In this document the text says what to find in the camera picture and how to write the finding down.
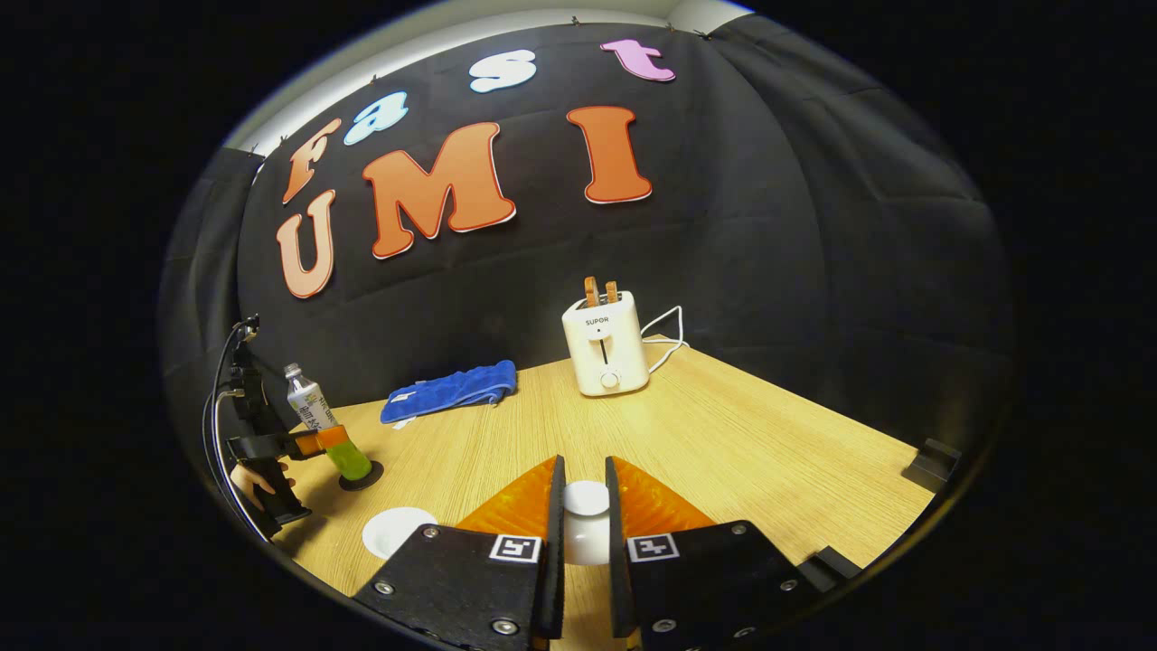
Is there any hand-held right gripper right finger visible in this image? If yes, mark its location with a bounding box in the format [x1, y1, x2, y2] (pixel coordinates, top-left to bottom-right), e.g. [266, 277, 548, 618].
[605, 456, 822, 651]

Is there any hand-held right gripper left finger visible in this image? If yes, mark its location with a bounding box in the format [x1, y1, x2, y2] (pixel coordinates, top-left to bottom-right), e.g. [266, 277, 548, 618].
[351, 455, 568, 651]

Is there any clear water bottle green label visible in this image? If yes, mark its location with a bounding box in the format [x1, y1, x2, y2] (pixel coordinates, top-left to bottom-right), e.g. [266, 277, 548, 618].
[284, 363, 373, 482]

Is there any white teacup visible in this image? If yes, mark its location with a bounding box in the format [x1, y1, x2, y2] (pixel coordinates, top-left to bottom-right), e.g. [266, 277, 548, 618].
[362, 506, 440, 561]

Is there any blue towel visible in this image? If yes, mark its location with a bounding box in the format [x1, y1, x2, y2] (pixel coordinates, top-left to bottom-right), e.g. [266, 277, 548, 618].
[380, 360, 518, 426]

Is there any white toaster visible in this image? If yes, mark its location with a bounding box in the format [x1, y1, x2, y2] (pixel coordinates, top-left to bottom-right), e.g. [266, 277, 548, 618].
[561, 290, 651, 398]

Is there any black table edge clamp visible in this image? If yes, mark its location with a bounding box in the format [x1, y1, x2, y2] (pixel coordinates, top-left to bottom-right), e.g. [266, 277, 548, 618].
[795, 545, 861, 589]
[902, 439, 963, 492]

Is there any black backdrop cloth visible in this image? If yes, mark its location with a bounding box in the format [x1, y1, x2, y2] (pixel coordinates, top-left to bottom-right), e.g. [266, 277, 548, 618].
[158, 11, 1015, 453]

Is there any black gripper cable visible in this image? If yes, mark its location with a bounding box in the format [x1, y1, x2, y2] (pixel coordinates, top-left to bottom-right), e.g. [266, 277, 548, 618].
[202, 316, 272, 543]

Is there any white toaster cable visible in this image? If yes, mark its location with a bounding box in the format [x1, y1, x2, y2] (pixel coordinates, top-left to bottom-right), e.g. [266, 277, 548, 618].
[640, 306, 690, 375]

